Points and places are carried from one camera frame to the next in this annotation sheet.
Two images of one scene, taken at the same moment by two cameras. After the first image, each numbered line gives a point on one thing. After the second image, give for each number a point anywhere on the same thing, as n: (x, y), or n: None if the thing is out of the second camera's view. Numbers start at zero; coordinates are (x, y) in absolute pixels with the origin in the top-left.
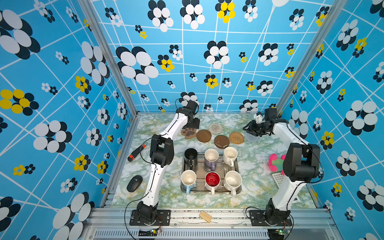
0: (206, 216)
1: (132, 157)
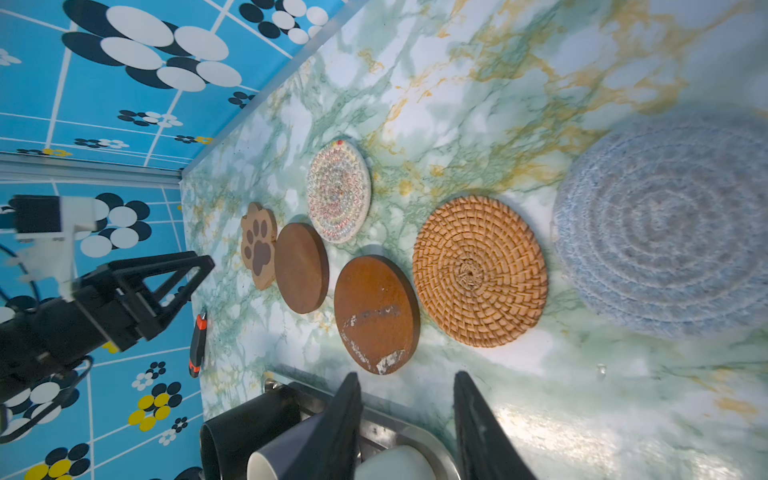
0: None
1: (198, 345)
